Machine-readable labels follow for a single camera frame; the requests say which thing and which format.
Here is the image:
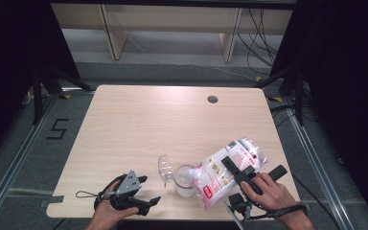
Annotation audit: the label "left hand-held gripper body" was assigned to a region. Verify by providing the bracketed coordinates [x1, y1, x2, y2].
[109, 170, 150, 216]

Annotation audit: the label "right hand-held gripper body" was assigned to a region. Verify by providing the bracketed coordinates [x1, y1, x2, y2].
[222, 165, 288, 230]

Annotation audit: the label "red and white sugar bag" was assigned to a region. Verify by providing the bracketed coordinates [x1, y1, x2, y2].
[189, 137, 268, 211]

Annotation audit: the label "clear glass jar with lid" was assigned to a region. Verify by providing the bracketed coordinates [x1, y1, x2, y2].
[157, 153, 199, 198]

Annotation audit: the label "person's right hand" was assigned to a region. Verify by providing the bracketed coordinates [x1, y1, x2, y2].
[240, 172, 305, 222]

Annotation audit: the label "person's left hand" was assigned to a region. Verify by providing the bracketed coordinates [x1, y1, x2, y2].
[93, 179, 140, 226]

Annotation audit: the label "grey tape strip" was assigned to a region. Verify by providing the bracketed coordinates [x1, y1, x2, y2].
[39, 195, 65, 209]

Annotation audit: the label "black metal stand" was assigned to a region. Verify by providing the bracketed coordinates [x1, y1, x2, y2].
[254, 65, 307, 127]
[32, 62, 96, 127]

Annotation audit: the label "black curtain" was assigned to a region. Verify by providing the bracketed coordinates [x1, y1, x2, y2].
[0, 0, 81, 165]
[268, 0, 368, 230]

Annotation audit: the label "beige wooden shelf unit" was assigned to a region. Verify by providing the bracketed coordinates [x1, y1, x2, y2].
[51, 3, 293, 63]

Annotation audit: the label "black wrist strap with cord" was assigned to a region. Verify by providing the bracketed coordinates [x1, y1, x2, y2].
[75, 173, 128, 211]

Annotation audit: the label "black cables beside stand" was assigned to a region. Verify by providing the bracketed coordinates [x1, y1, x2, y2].
[269, 103, 302, 128]

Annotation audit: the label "thin black floor cable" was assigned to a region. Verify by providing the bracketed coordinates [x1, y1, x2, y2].
[291, 174, 343, 230]

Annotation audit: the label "silver metal floor rail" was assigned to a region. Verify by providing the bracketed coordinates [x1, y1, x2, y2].
[283, 104, 357, 230]
[0, 91, 60, 222]

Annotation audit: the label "thin white floor cable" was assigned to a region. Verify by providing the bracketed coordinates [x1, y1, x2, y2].
[126, 34, 259, 81]

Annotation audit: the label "bundle of black hanging cables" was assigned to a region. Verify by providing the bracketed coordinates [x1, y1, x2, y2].
[237, 8, 281, 77]

